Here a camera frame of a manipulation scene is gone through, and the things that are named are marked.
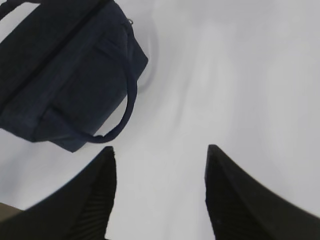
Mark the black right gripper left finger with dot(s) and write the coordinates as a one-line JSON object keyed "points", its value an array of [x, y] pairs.
{"points": [[80, 210]]}

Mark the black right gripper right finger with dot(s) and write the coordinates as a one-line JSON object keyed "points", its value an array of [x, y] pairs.
{"points": [[240, 208]]}

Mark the dark navy lunch bag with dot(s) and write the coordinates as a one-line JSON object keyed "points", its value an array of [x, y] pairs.
{"points": [[69, 73]]}

